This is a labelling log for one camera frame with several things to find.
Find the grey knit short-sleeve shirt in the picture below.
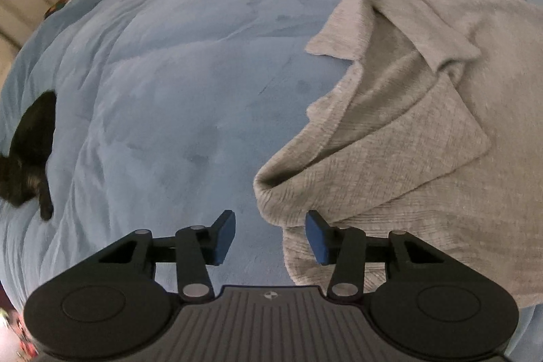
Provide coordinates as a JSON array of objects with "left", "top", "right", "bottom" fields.
[{"left": 254, "top": 0, "right": 542, "bottom": 307}]

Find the blue bed blanket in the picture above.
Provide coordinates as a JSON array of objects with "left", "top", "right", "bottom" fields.
[{"left": 1, "top": 0, "right": 542, "bottom": 361}]

